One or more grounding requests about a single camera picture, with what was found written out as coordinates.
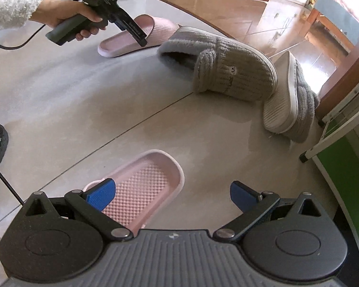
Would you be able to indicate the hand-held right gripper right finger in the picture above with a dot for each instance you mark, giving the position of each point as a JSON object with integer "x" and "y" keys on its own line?
{"x": 242, "y": 198}

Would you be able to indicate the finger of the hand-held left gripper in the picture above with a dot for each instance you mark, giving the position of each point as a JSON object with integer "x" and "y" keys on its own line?
{"x": 134, "y": 30}

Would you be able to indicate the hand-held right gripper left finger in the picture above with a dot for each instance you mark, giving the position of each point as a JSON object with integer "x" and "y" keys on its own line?
{"x": 101, "y": 196}

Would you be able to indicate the pink rubber slipper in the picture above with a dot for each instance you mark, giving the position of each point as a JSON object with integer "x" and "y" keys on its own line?
{"x": 155, "y": 28}
{"x": 155, "y": 185}

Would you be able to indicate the grey plush slipper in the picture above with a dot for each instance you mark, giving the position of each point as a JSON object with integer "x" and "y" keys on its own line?
{"x": 227, "y": 62}
{"x": 282, "y": 95}

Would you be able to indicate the person's left hand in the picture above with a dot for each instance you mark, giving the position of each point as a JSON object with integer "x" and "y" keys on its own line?
{"x": 59, "y": 13}

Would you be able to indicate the green and white rack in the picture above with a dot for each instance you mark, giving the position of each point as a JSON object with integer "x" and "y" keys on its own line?
{"x": 350, "y": 167}

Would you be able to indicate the wooden bed blue mattress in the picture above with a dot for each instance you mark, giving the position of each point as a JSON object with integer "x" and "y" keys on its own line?
{"x": 338, "y": 15}

